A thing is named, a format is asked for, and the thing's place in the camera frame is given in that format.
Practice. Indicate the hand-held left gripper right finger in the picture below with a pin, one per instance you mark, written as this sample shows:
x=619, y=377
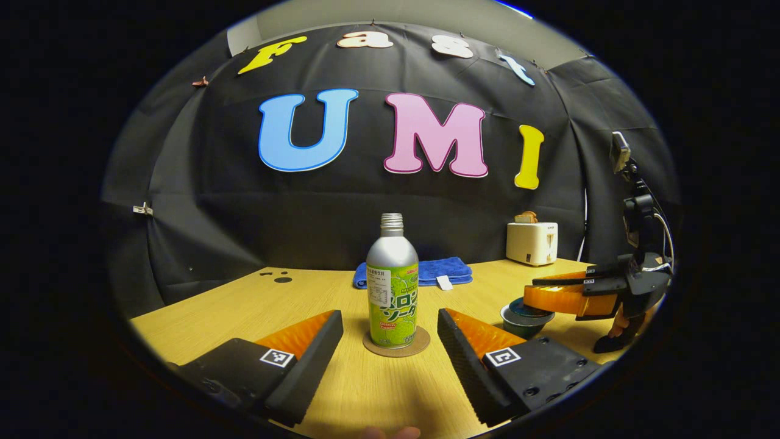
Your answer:
x=460, y=366

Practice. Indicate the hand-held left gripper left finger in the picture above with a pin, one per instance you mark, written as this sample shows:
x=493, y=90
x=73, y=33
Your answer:
x=311, y=366

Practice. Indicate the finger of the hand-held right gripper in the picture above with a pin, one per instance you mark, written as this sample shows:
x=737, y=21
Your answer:
x=567, y=300
x=585, y=280

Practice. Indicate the teal teacup lid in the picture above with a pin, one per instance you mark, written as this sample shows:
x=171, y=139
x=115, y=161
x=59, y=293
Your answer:
x=527, y=310

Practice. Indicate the round brown coaster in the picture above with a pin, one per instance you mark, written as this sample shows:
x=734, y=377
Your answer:
x=420, y=344

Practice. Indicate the teal ceramic teacup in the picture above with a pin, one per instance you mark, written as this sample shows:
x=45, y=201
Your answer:
x=524, y=328

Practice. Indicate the silver green label water bottle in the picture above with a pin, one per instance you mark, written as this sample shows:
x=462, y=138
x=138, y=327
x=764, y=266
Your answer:
x=393, y=286

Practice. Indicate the white toaster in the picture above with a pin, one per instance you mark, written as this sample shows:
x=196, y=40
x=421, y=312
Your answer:
x=530, y=244

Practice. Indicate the toast slice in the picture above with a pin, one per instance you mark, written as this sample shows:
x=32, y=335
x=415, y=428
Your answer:
x=525, y=217

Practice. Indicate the blue folded towel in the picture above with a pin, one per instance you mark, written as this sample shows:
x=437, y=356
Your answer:
x=445, y=268

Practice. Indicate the black backdrop cloth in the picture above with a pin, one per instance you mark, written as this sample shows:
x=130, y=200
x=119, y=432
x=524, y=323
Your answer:
x=244, y=207

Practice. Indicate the metal clip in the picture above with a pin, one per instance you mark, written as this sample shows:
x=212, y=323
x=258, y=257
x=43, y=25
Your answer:
x=143, y=209

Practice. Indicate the red clip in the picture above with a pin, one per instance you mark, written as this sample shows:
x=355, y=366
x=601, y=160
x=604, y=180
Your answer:
x=199, y=81

